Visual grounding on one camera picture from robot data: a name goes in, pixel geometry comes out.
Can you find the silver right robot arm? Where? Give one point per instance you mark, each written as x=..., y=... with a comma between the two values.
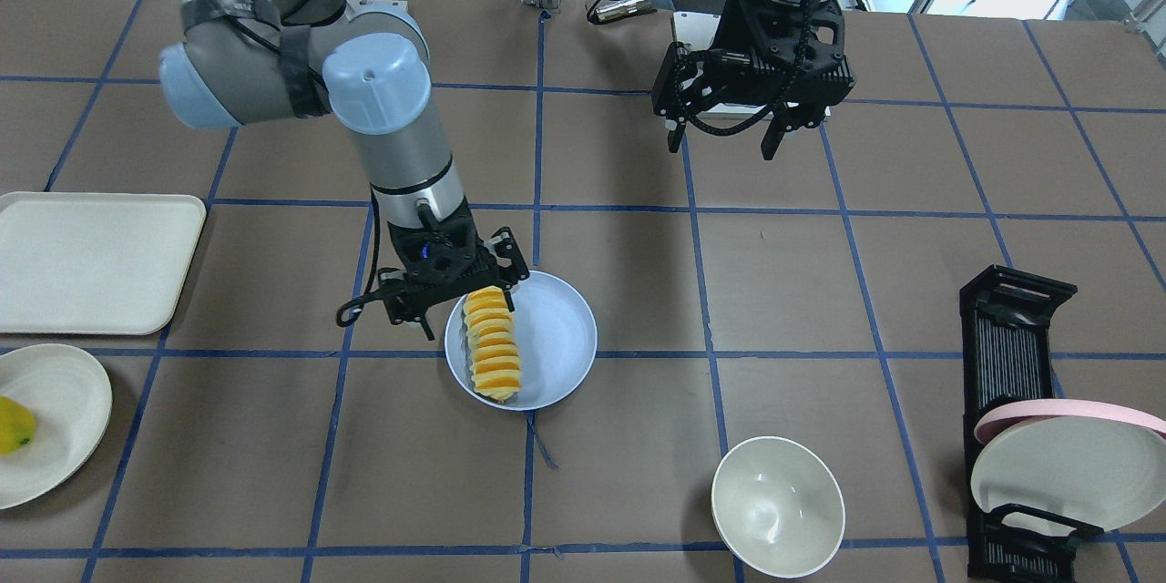
x=240, y=64

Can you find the white rectangular tray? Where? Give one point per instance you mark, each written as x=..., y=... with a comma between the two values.
x=95, y=263

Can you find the black dish rack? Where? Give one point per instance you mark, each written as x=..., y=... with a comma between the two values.
x=1005, y=319

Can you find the yellow lemon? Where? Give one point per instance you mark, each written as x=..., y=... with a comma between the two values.
x=18, y=426

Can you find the small cream plate in rack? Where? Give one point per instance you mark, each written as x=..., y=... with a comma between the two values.
x=1106, y=473

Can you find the pink plate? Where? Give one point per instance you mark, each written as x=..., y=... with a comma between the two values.
x=995, y=421

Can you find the sliced bread loaf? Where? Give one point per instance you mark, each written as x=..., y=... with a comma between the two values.
x=495, y=362

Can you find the cream plate under lemon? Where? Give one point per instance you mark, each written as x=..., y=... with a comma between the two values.
x=69, y=394

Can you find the blue plate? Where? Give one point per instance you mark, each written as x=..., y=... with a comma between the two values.
x=557, y=337

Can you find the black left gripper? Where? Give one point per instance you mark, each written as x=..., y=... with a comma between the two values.
x=734, y=29

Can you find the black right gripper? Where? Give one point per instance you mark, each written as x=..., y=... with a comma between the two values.
x=402, y=248

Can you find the cream bowl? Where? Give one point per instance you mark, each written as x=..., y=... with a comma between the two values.
x=778, y=507

